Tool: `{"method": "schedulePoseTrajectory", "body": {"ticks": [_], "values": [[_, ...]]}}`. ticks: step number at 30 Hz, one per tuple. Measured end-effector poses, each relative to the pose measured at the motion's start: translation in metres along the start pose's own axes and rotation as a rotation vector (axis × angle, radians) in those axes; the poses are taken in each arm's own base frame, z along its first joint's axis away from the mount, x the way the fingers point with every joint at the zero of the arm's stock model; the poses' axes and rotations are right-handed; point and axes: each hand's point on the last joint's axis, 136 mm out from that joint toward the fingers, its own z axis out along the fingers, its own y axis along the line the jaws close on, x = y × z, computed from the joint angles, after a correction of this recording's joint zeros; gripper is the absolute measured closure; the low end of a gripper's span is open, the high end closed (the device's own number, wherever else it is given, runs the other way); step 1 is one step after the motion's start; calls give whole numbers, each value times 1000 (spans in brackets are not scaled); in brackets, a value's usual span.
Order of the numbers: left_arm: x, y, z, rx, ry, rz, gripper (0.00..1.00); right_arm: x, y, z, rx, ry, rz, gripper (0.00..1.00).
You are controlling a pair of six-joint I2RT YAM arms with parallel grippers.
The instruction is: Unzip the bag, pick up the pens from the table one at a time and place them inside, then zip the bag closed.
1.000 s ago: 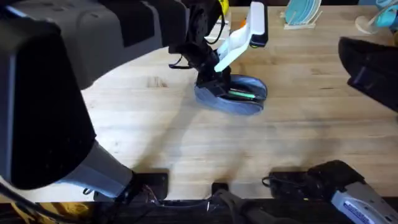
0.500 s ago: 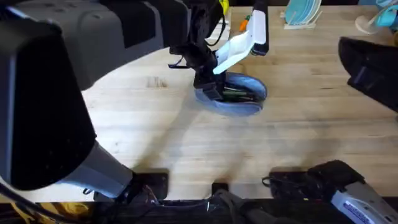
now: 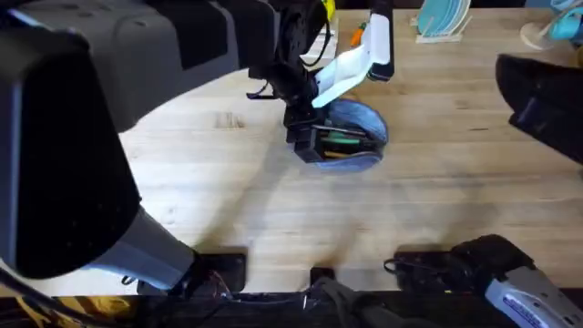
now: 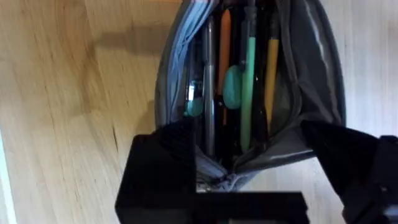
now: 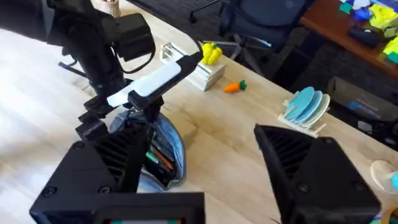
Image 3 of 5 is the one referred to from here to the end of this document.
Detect blue denim zip bag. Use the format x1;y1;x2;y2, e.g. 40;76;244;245
313;97;390;174

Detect orange toy carrot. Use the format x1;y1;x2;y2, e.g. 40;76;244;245
349;21;368;48

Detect wooden peg rack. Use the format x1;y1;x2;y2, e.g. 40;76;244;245
411;15;474;46

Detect white cup stand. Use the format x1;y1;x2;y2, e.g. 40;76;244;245
519;19;557;52

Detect teal cup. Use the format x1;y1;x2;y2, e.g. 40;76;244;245
547;0;583;46

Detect grey cable sleeve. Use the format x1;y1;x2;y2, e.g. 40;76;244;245
312;276;414;328

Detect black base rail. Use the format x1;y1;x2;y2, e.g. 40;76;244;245
0;248;583;328

